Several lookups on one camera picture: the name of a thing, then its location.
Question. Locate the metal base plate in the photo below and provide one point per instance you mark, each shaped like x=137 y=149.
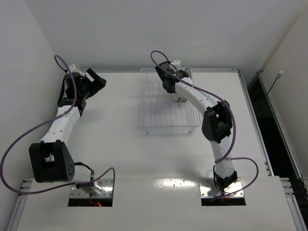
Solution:
x=208 y=189
x=101 y=189

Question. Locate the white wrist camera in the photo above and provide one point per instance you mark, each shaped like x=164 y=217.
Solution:
x=74 y=69
x=175 y=64

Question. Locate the orange sunburst ceramic plate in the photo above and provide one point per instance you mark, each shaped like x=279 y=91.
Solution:
x=188 y=71

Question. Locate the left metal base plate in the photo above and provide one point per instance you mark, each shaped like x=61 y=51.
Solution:
x=101 y=189

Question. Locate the white front cover board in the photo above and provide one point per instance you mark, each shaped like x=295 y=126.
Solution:
x=160 y=205

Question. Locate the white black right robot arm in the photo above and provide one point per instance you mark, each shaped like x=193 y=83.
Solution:
x=217 y=120

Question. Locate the grey flower pattern plate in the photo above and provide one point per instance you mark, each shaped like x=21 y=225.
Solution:
x=177 y=98

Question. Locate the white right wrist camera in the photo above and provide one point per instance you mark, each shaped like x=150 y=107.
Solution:
x=175 y=64

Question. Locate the white wire dish rack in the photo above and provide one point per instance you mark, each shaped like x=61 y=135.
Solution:
x=159 y=114

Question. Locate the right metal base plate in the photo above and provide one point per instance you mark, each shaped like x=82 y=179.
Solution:
x=208 y=189

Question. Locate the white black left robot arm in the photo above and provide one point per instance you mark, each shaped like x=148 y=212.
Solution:
x=50 y=158

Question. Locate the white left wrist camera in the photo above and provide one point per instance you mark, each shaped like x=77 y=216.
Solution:
x=74 y=69

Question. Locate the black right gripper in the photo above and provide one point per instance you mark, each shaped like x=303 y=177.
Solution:
x=169 y=86

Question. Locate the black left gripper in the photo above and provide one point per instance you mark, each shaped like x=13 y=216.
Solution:
x=91 y=84

